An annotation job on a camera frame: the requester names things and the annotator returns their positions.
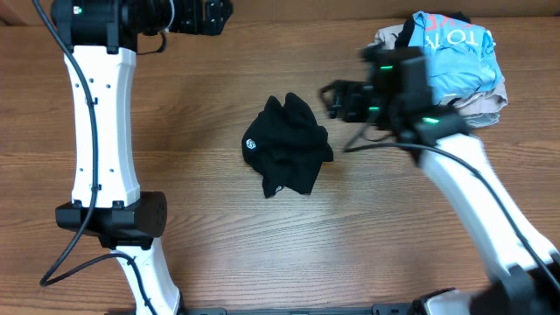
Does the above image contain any black garment in pile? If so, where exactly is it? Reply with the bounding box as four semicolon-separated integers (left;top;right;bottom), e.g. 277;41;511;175
395;11;471;48

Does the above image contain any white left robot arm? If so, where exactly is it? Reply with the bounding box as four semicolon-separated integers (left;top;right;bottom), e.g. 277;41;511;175
45;0;233;314

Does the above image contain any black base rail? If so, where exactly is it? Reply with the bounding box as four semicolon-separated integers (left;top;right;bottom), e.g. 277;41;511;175
180;303;415;315

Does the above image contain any grey denim folded garment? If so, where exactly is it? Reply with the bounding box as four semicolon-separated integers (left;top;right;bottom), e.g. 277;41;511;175
463;112;501;129

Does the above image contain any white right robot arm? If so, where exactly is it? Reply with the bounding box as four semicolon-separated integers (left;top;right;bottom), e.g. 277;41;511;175
319;45;559;315

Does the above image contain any beige folded garment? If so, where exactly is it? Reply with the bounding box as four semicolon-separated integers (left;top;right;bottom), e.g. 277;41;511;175
373;24;508;119

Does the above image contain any light blue printed t-shirt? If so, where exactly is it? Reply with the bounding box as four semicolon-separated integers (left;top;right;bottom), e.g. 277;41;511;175
409;11;504;102

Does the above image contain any black t-shirt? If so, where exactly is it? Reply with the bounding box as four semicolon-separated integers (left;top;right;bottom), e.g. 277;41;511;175
241;92;333;198

